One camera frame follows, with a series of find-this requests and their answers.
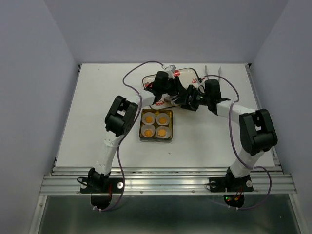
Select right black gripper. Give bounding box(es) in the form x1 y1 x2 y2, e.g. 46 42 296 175
174 84 210 111

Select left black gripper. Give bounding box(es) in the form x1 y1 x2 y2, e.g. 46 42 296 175
160 77 185 97

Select strawberry pattern tray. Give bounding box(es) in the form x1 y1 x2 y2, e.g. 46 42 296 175
142 68 199 110

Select metal serving tongs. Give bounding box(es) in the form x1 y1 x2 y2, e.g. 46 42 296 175
204 65 221 81

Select gold square cookie tin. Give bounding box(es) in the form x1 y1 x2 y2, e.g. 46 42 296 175
139 109 173 143

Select swirl cookie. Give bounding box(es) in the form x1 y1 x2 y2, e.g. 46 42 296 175
145 116 154 124

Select flower cookie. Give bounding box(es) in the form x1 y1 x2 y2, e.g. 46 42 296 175
157 129 167 137

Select gold tin lid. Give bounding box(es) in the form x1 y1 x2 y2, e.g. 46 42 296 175
164 96 179 106

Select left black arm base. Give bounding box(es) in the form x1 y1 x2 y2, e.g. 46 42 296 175
77 168 125 212

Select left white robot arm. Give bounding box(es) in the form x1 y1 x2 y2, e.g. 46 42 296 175
87 68 183 192

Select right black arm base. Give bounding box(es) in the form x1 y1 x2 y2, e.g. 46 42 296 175
206 168 254 208

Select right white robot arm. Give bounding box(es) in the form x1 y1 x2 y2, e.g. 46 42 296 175
175 79 278 190

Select back right paper cup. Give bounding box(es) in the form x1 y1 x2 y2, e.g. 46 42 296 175
156 113 170 126

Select paper cup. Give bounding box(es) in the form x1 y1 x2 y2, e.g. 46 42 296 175
140 125 156 138
141 112 156 125
156 126 171 139
156 113 170 126

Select back left paper cup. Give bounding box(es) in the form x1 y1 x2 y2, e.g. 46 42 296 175
141 112 156 125

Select front right paper cup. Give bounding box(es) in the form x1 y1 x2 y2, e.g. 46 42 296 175
156 126 171 139

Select front left paper cup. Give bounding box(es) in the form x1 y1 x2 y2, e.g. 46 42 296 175
140 125 156 138

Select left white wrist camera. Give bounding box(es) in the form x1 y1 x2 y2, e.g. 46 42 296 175
162 64 176 73

